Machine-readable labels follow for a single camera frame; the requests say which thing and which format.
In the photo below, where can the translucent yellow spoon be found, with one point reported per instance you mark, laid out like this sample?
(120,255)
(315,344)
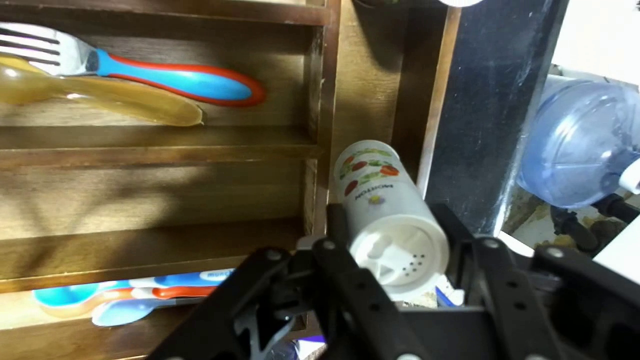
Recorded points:
(132,101)

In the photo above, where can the blue white packet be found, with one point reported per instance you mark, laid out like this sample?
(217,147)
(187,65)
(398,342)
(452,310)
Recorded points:
(445,297)

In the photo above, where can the light blue spoon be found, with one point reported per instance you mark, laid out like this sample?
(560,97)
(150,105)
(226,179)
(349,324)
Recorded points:
(127,312)

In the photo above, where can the white paper sheet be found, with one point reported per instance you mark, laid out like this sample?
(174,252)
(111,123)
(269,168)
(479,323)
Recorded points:
(621,246)

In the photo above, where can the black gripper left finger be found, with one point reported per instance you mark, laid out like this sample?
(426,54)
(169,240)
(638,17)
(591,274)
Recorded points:
(301,312)

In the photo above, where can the clear blue water jug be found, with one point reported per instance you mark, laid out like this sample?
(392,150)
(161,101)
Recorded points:
(573,140)

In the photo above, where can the wooden cutlery tray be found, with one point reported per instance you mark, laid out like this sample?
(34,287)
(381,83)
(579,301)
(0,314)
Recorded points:
(167,192)

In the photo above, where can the white shaker with vegetable print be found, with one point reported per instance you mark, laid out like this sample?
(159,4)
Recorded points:
(381,192)

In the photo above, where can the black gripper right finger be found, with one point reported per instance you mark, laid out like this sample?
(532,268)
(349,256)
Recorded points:
(552,312)

